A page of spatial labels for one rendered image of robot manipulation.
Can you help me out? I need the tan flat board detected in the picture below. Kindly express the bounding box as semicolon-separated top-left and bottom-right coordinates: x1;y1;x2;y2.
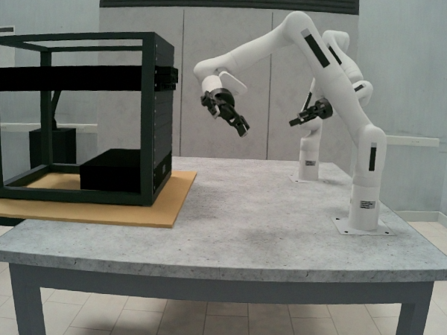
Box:
0;170;197;229

